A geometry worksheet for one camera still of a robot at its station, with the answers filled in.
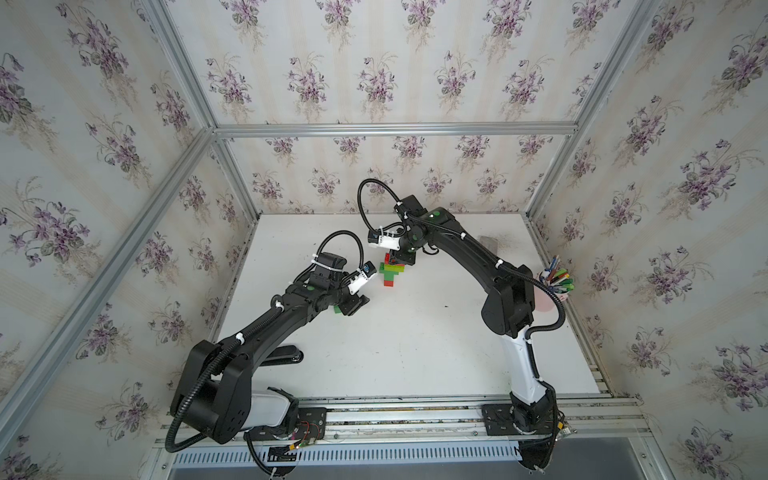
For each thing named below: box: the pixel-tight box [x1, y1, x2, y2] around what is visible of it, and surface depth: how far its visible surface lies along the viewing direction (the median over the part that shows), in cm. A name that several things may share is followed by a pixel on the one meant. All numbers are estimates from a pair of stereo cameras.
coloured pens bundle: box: [540, 254, 575, 294], surface depth 91 cm
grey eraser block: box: [480, 236, 499, 253], surface depth 112 cm
